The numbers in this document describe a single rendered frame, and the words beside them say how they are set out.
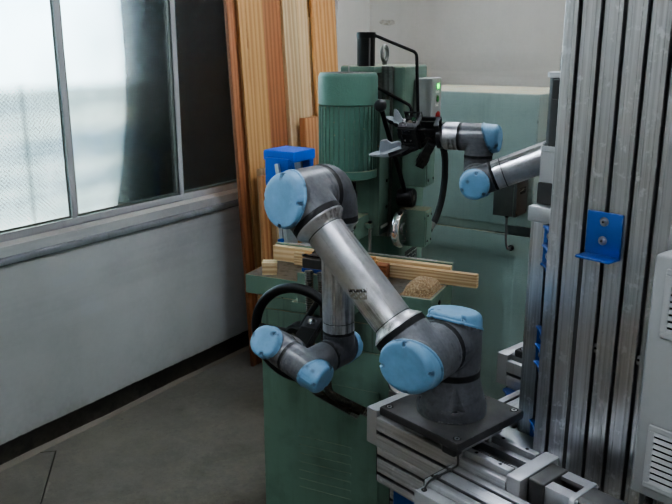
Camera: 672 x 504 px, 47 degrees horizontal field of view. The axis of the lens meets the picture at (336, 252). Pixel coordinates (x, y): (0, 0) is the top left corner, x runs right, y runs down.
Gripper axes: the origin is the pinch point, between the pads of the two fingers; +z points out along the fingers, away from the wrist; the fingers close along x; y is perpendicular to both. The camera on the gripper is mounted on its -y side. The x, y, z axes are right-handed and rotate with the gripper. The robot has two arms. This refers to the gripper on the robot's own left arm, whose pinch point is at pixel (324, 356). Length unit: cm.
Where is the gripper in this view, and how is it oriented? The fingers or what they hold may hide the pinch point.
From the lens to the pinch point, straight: 207.6
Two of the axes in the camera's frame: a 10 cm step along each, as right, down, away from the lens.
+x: 9.1, 1.1, -4.1
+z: 3.6, 2.8, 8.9
